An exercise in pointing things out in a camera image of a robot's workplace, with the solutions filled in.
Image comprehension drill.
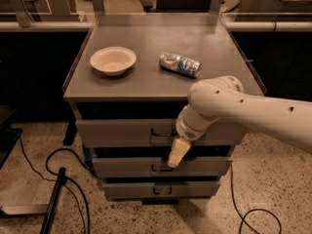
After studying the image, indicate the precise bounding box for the black cable floor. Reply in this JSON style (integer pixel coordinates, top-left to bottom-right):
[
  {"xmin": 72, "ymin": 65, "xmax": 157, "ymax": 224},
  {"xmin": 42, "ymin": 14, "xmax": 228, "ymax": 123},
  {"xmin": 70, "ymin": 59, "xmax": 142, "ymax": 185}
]
[
  {"xmin": 229, "ymin": 165, "xmax": 283, "ymax": 234},
  {"xmin": 9, "ymin": 128, "xmax": 96, "ymax": 234}
]

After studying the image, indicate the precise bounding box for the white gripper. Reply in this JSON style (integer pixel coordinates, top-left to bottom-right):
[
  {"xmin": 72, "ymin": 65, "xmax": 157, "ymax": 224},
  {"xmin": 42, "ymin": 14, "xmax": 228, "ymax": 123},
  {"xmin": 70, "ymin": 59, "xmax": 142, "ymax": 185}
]
[{"xmin": 168, "ymin": 104, "xmax": 216, "ymax": 168}]

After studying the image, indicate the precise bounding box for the black cable left floor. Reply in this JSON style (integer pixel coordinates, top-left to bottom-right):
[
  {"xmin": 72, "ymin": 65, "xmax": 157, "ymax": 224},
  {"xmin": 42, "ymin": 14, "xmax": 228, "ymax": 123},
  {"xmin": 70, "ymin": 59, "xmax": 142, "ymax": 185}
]
[{"xmin": 9, "ymin": 128, "xmax": 96, "ymax": 234}]

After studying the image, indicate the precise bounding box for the grey drawer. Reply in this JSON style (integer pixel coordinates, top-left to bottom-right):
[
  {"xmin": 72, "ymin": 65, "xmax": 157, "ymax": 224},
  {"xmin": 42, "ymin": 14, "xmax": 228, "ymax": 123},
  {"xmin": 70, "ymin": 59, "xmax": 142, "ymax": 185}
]
[
  {"xmin": 76, "ymin": 119, "xmax": 246, "ymax": 148},
  {"xmin": 93, "ymin": 157, "xmax": 232, "ymax": 178},
  {"xmin": 103, "ymin": 181, "xmax": 219, "ymax": 200}
]

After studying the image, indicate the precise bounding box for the dark equipment left edge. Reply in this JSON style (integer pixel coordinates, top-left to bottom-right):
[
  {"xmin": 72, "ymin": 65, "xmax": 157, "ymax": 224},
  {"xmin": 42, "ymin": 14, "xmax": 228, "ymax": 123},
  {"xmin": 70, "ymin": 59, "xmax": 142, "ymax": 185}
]
[{"xmin": 0, "ymin": 105, "xmax": 22, "ymax": 170}]

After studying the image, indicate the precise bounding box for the crushed silver blue can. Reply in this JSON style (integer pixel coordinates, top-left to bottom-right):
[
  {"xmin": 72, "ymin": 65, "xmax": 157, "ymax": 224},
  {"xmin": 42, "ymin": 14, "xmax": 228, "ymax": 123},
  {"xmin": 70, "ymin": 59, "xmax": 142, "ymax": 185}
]
[{"xmin": 159, "ymin": 52, "xmax": 201, "ymax": 78}]

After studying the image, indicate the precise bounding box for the black cable right floor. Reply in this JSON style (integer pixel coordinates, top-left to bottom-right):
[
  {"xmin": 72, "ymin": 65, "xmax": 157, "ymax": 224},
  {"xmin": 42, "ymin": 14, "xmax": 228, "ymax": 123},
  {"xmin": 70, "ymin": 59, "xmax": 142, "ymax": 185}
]
[{"xmin": 229, "ymin": 165, "xmax": 283, "ymax": 234}]

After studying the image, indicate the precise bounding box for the grey middle drawer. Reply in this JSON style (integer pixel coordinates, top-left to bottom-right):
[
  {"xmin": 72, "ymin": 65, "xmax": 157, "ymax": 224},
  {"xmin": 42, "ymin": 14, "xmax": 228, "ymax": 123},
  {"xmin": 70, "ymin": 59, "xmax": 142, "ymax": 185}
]
[{"xmin": 93, "ymin": 157, "xmax": 232, "ymax": 178}]

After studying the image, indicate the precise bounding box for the grey top drawer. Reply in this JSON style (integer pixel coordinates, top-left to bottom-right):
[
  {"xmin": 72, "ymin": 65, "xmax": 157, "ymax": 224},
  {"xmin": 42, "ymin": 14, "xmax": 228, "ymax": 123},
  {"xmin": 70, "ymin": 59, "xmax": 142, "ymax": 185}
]
[{"xmin": 76, "ymin": 119, "xmax": 246, "ymax": 148}]

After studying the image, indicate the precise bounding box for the grey drawer cabinet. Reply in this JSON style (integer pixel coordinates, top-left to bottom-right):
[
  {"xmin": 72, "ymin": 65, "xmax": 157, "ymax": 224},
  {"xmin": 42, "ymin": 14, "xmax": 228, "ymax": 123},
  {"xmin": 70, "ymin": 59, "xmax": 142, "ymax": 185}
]
[{"xmin": 61, "ymin": 13, "xmax": 267, "ymax": 207}]

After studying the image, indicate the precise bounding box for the grey bottom drawer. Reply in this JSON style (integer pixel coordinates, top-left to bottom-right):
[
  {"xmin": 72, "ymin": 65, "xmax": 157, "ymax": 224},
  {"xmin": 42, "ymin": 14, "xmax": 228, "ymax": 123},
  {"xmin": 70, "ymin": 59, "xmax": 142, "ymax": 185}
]
[{"xmin": 103, "ymin": 181, "xmax": 219, "ymax": 200}]

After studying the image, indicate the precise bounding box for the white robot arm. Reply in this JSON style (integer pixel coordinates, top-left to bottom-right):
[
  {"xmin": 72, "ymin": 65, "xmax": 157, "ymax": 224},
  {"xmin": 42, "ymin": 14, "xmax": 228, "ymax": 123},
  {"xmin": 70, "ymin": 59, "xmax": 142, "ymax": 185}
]
[{"xmin": 168, "ymin": 76, "xmax": 312, "ymax": 168}]

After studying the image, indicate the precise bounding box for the white horizontal rail pipe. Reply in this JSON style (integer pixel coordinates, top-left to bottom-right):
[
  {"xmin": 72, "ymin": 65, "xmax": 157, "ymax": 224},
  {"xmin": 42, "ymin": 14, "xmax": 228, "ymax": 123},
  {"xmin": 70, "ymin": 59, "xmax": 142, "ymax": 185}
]
[{"xmin": 0, "ymin": 21, "xmax": 312, "ymax": 32}]

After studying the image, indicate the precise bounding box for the white paper bowl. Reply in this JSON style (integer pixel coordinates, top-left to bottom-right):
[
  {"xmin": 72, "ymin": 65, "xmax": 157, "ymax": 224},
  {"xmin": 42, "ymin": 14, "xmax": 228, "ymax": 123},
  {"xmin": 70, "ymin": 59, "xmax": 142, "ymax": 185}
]
[{"xmin": 90, "ymin": 47, "xmax": 137, "ymax": 76}]

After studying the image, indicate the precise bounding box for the black bar on floor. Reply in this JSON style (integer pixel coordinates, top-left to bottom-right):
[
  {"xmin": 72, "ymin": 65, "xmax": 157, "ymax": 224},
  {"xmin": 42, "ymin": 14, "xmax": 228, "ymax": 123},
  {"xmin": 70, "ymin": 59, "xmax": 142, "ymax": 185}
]
[{"xmin": 40, "ymin": 167, "xmax": 65, "ymax": 234}]

